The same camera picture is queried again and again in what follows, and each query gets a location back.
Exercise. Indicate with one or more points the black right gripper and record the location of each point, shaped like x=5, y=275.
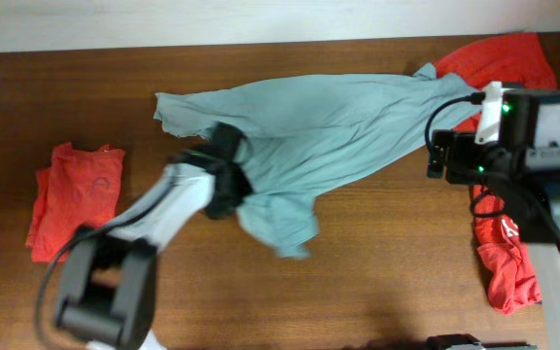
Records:
x=459, y=146

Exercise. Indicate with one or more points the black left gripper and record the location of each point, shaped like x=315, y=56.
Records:
x=244, y=186

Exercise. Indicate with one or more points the light blue t-shirt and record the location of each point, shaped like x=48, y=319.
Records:
x=307, y=135

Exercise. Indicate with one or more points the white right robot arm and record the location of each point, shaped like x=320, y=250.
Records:
x=515, y=153

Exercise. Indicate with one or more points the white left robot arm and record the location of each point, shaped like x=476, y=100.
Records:
x=108, y=286

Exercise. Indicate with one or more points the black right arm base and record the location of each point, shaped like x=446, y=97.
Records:
x=468, y=342

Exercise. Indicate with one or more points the red printed t-shirt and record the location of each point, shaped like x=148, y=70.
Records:
x=513, y=58

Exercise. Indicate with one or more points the folded red t-shirt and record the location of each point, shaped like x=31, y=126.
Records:
x=79, y=188

